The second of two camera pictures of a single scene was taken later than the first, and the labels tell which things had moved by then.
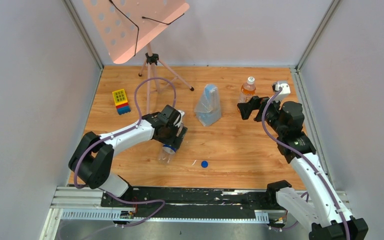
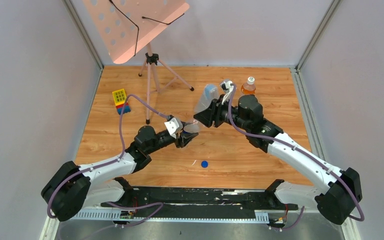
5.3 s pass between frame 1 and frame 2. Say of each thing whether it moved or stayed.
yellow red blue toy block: stayed
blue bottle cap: stayed
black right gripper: moved
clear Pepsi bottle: moved
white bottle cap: stayed
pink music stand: stayed
